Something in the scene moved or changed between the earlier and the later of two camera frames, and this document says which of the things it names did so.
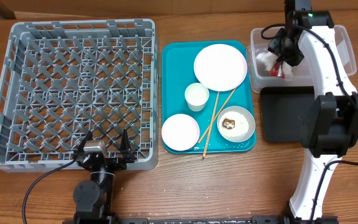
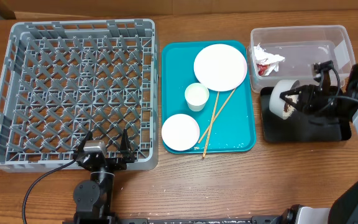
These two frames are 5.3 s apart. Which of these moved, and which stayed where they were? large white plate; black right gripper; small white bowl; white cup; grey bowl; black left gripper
Moved: black right gripper; grey bowl
Stayed: white cup; large white plate; black left gripper; small white bowl
